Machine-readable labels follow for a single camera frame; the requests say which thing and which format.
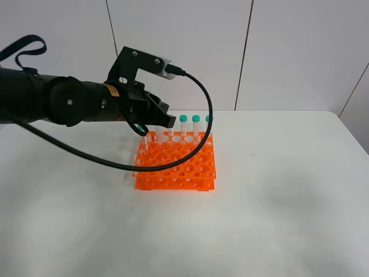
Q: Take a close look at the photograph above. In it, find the green-capped test tube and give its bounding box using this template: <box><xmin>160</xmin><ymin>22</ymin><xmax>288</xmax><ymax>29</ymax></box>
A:
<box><xmin>156</xmin><ymin>126</ymin><xmax>164</xmax><ymax>145</ymax></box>

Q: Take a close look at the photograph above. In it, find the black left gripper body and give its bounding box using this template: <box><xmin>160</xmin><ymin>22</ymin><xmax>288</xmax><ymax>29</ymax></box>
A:
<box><xmin>100</xmin><ymin>81</ymin><xmax>150</xmax><ymax>124</ymax></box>

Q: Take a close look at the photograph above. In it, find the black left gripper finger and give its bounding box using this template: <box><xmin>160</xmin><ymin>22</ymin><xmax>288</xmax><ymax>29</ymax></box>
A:
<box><xmin>145</xmin><ymin>91</ymin><xmax>169</xmax><ymax>114</ymax></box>
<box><xmin>146</xmin><ymin>112</ymin><xmax>176</xmax><ymax>128</ymax></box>

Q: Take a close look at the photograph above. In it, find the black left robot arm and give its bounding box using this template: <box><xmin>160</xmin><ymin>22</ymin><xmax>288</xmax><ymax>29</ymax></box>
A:
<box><xmin>1</xmin><ymin>68</ymin><xmax>176</xmax><ymax>128</ymax></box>

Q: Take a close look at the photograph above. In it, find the black left camera cable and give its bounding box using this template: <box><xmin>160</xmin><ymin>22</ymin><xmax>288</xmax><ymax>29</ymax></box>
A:
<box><xmin>0</xmin><ymin>34</ymin><xmax>214</xmax><ymax>171</ymax></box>

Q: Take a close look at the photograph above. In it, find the second row left tube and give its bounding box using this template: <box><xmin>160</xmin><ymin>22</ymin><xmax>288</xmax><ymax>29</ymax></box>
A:
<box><xmin>137</xmin><ymin>125</ymin><xmax>148</xmax><ymax>151</ymax></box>

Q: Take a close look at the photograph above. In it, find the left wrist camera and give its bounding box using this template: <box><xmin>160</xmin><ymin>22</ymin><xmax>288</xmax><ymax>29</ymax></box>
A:
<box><xmin>107</xmin><ymin>46</ymin><xmax>175</xmax><ymax>85</ymax></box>

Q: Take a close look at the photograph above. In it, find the orange test tube rack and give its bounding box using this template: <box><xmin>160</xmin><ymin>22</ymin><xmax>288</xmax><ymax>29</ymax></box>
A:
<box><xmin>132</xmin><ymin>131</ymin><xmax>216</xmax><ymax>191</ymax></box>

